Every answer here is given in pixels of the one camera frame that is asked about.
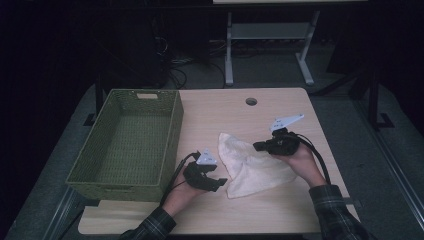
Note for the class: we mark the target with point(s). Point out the black stand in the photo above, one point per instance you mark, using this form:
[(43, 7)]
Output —
[(99, 100), (374, 103)]

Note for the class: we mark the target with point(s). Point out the aluminium floor rail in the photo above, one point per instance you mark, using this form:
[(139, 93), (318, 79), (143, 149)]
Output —
[(61, 213), (403, 186)]

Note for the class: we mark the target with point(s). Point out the person's right hand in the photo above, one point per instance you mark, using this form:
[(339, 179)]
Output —
[(305, 165)]

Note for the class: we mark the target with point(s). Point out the white metal stand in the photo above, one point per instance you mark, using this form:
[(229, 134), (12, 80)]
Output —
[(266, 31)]

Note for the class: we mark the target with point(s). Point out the cream towel with brown pattern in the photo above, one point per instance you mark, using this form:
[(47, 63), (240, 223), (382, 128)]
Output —
[(253, 170)]

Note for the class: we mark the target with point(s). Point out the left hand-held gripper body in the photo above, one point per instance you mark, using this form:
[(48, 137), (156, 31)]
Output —
[(196, 175)]

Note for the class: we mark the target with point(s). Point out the green woven basket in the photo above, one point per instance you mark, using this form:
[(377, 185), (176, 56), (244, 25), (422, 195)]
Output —
[(133, 143)]

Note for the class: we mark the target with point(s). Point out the person's left hand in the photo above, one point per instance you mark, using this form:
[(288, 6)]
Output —
[(181, 196)]

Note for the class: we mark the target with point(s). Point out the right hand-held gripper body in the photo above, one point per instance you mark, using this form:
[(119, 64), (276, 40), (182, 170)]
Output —
[(283, 145)]

